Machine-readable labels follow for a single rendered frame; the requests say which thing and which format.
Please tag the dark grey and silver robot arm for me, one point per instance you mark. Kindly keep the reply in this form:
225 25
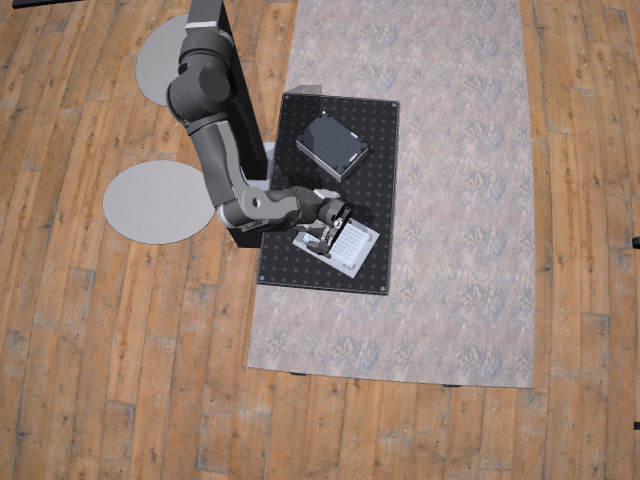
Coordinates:
197 95

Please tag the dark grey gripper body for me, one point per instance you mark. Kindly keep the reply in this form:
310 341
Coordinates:
325 233

